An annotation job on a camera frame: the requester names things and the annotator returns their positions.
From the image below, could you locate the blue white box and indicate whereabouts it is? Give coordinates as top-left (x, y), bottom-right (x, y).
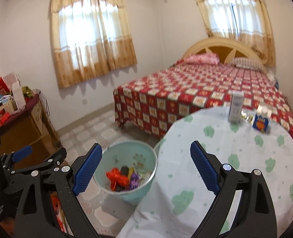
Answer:
top-left (0, 95), bottom-right (17, 114)

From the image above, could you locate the purple plastic bag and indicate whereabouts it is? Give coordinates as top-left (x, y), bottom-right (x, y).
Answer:
top-left (129, 172), bottom-right (141, 190)

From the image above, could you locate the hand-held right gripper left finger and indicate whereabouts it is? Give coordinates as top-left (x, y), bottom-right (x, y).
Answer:
top-left (14, 142), bottom-right (105, 238)

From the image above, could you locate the teal plastic bin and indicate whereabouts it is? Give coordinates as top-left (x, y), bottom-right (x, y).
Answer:
top-left (93, 140), bottom-right (158, 206)

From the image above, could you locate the wooden cabinet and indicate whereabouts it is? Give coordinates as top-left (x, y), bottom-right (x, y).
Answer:
top-left (0, 94), bottom-right (61, 165)

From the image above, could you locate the cream wooden bed headboard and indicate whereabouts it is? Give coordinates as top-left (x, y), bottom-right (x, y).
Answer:
top-left (181, 38), bottom-right (267, 66)

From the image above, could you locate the bed with red checkered cover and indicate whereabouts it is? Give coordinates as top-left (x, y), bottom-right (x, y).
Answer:
top-left (113, 63), bottom-right (293, 140)

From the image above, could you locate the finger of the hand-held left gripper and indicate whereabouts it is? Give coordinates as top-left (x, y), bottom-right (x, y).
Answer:
top-left (1, 146), bottom-right (33, 169)
top-left (13, 147), bottom-right (67, 179)

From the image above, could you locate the large red plastic bag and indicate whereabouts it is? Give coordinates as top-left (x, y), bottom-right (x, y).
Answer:
top-left (50, 193), bottom-right (70, 234)

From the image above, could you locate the grey milk carton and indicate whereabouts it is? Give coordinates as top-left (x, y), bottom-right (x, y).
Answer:
top-left (228, 91), bottom-right (244, 124)

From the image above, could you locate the round table with green-print cloth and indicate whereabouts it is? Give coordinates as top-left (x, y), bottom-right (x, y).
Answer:
top-left (117, 105), bottom-right (293, 238)

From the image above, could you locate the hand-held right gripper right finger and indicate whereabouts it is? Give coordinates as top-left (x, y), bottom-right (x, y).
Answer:
top-left (190, 141), bottom-right (278, 238)

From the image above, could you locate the blue milk carton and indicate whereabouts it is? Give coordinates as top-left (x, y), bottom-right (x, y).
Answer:
top-left (252, 104), bottom-right (272, 132)

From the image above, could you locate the dark red cloth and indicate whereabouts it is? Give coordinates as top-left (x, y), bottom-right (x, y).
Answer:
top-left (0, 93), bottom-right (41, 125)

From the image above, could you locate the green yellow object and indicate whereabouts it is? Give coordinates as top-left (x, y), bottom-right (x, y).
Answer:
top-left (21, 86), bottom-right (34, 99)

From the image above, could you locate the pink pillow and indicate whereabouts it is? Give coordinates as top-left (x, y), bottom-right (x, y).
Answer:
top-left (183, 53), bottom-right (220, 65)

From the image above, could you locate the striped pillow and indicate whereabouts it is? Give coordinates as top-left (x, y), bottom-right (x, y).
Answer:
top-left (229, 57), bottom-right (267, 72)

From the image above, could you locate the white paper box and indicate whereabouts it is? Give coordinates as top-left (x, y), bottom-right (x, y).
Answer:
top-left (11, 72), bottom-right (27, 110)

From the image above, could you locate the red foam net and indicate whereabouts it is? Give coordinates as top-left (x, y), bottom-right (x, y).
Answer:
top-left (115, 176), bottom-right (130, 192)

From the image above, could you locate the white and blue cloth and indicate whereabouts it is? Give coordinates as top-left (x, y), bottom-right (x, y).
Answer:
top-left (268, 73), bottom-right (282, 89)

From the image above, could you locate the small red plastic bag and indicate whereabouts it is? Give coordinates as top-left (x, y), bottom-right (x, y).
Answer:
top-left (106, 167), bottom-right (122, 183)

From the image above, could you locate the gold snack wrapper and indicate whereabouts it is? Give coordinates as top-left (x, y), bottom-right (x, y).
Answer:
top-left (239, 110), bottom-right (257, 124)

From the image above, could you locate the beige patterned window curtain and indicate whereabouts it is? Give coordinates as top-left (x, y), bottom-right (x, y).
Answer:
top-left (49, 0), bottom-right (138, 88)
top-left (190, 0), bottom-right (276, 67)

